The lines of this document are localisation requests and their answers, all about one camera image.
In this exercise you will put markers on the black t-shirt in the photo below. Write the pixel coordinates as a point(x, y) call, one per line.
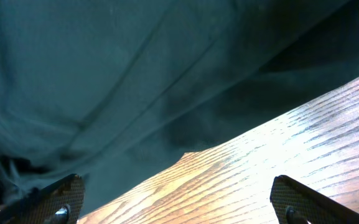
point(119, 90)

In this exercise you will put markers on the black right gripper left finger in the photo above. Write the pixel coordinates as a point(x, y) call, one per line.
point(60, 202)

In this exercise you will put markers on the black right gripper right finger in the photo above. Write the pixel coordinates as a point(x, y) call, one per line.
point(294, 203)

